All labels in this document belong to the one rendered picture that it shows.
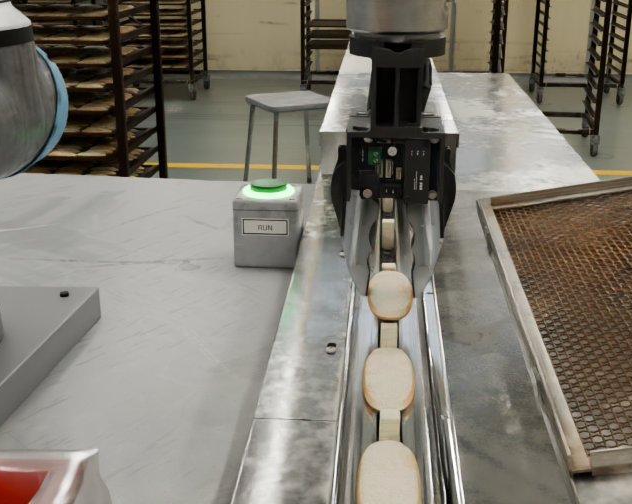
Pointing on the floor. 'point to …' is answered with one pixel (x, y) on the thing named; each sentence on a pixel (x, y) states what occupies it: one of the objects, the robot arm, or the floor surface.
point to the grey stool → (278, 102)
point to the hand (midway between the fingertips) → (390, 277)
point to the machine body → (506, 138)
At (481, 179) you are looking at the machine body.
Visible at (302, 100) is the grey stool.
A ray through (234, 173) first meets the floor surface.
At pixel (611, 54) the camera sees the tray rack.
